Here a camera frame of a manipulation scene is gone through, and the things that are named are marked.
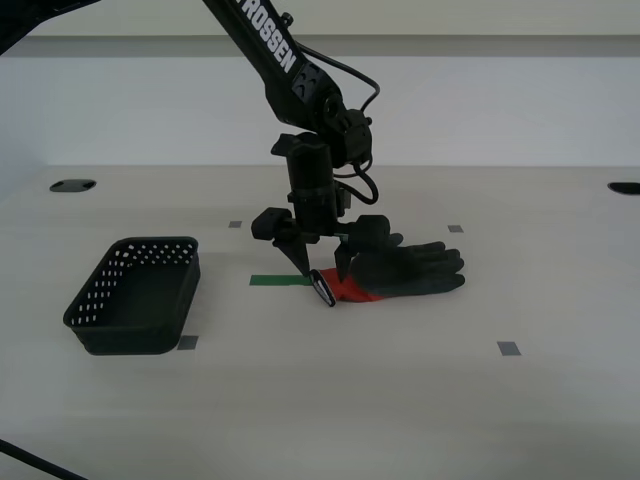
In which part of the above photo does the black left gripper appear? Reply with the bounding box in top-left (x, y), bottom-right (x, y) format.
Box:
top-left (250, 132), bottom-right (392, 282)

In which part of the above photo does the black and red work glove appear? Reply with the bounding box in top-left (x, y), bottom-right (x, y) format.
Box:
top-left (308, 232), bottom-right (467, 308)

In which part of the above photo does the black perforated plastic basket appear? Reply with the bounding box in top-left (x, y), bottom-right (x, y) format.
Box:
top-left (63, 236), bottom-right (202, 357)

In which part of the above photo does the green tape strip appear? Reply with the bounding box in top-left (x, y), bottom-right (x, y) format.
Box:
top-left (249, 274), bottom-right (314, 288)

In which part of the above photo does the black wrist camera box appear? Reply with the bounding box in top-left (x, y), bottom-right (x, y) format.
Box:
top-left (333, 181), bottom-right (353, 218)

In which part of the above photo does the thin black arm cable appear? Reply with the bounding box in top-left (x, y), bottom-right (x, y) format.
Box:
top-left (282, 12), bottom-right (381, 207)

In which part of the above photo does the thick black floor cable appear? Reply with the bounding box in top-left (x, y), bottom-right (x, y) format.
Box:
top-left (0, 438), bottom-right (77, 480)

